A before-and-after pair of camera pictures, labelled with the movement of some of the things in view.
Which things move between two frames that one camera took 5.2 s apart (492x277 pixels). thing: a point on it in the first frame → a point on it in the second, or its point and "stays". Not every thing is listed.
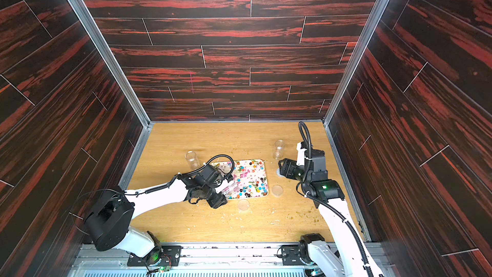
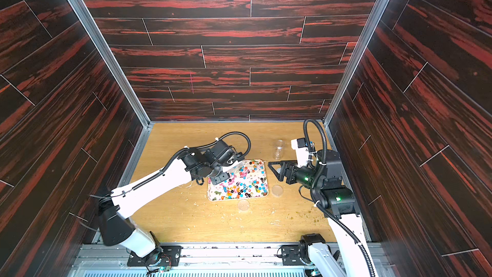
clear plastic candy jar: [278, 152] stays
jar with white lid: [231, 188] → [236, 167]
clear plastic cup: [277, 190] stays
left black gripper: [218, 201] → [224, 177]
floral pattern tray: [250, 176] stays
